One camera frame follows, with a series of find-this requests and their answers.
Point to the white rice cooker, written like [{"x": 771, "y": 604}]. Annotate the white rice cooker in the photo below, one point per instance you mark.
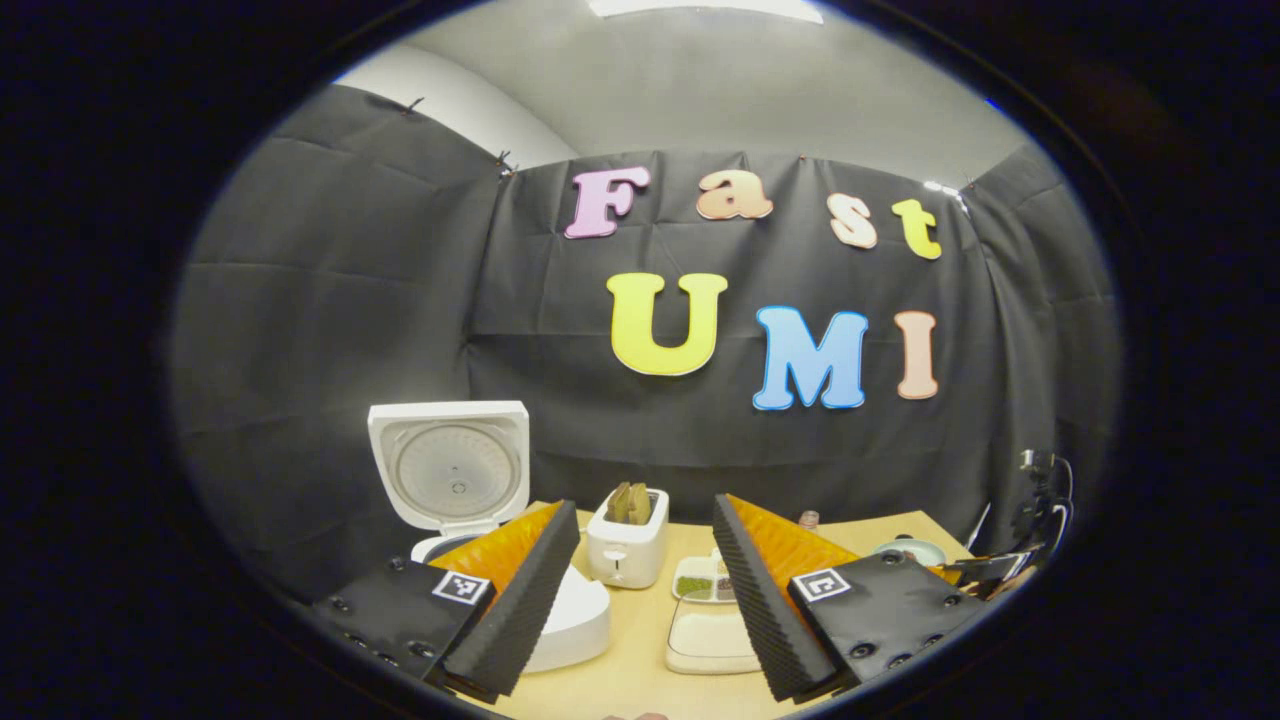
[{"x": 450, "y": 470}]

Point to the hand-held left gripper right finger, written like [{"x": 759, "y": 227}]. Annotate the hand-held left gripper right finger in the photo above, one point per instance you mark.
[{"x": 765, "y": 610}]

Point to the black backdrop cloth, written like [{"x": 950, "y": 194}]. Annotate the black backdrop cloth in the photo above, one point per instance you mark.
[{"x": 330, "y": 330}]

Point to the white toaster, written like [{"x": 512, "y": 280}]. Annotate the white toaster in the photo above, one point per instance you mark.
[{"x": 625, "y": 560}]

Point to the pale green plate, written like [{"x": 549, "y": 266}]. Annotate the pale green plate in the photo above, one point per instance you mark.
[{"x": 920, "y": 552}]

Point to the clear container of white rice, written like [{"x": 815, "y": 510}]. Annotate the clear container of white rice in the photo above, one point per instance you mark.
[{"x": 710, "y": 635}]

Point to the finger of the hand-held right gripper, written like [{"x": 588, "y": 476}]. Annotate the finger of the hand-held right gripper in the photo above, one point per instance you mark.
[{"x": 990, "y": 572}]

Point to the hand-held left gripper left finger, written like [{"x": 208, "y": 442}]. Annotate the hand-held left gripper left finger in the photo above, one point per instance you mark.
[{"x": 520, "y": 620}]

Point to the brown bread slice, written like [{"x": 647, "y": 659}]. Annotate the brown bread slice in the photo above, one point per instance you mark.
[
  {"x": 640, "y": 505},
  {"x": 617, "y": 505}
]

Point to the small clear bottle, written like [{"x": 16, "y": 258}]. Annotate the small clear bottle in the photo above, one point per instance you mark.
[{"x": 808, "y": 520}]

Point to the white divided grain dish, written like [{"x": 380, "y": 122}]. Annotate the white divided grain dish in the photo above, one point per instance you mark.
[{"x": 692, "y": 585}]

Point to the ceiling light panel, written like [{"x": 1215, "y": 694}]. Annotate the ceiling light panel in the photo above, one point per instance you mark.
[{"x": 705, "y": 8}]

